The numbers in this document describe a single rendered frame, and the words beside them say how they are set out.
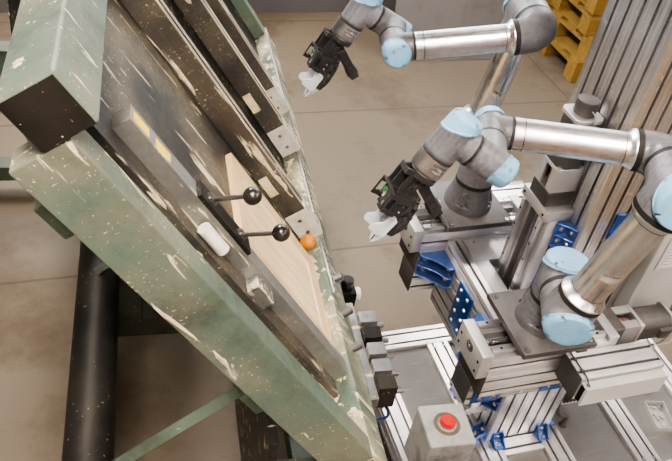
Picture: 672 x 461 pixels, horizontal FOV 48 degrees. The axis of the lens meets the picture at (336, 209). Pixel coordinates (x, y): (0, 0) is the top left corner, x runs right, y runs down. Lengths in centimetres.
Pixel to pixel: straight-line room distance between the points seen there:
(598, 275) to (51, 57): 124
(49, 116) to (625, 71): 138
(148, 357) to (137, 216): 199
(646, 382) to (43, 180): 167
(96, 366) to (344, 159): 240
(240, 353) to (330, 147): 297
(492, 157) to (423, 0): 382
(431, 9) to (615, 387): 367
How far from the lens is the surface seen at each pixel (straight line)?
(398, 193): 162
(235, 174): 195
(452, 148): 158
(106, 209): 121
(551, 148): 174
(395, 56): 204
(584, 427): 307
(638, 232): 173
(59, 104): 110
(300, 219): 230
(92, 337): 231
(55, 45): 114
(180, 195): 152
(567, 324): 186
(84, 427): 213
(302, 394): 162
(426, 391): 294
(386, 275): 362
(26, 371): 320
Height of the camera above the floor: 248
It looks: 39 degrees down
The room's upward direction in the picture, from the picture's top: 10 degrees clockwise
